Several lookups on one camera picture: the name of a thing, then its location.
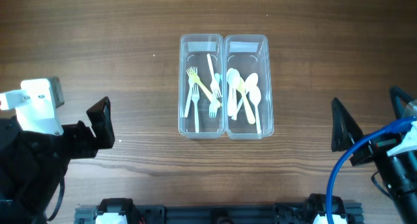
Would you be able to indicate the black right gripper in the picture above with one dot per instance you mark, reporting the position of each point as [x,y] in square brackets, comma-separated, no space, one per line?
[371,149]

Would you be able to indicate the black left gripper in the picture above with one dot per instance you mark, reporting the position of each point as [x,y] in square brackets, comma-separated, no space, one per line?
[82,138]

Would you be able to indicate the white plastic spoon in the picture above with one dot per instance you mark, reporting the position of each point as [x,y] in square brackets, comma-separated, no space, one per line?
[251,79]
[233,79]
[255,98]

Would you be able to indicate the translucent curved white fork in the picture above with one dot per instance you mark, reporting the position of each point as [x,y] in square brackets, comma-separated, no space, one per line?
[195,99]

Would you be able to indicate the yellow plastic fork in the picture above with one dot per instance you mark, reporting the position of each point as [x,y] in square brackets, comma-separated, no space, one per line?
[195,78]

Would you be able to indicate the yellow plastic spoon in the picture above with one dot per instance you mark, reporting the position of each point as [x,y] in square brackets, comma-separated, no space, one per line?
[242,88]

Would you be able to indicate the light blue plastic fork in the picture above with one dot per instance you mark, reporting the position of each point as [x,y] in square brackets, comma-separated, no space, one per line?
[213,107]

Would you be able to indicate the white plastic fork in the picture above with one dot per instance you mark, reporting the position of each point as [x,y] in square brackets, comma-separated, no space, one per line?
[188,100]

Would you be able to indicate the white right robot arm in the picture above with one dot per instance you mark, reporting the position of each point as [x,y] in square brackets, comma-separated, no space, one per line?
[398,173]

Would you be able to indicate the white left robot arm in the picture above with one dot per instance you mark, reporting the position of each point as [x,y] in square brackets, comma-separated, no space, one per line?
[33,165]

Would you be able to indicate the right clear plastic container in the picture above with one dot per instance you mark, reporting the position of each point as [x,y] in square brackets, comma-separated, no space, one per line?
[250,54]

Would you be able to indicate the clear plastic container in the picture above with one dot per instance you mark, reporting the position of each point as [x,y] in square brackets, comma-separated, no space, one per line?
[250,54]
[193,53]

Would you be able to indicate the left clear plastic container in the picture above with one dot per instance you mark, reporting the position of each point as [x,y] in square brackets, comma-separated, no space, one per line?
[193,53]

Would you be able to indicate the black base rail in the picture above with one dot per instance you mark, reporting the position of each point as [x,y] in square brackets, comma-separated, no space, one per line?
[123,210]

